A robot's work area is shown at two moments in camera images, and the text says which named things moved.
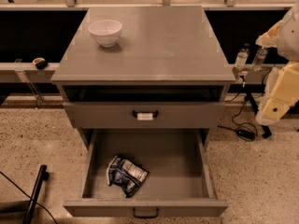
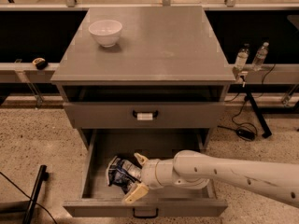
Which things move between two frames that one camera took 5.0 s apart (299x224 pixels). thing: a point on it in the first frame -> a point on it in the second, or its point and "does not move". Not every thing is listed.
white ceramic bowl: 106,32 does not move
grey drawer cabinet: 144,77 does not move
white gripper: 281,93 -> 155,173
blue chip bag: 125,175 does not move
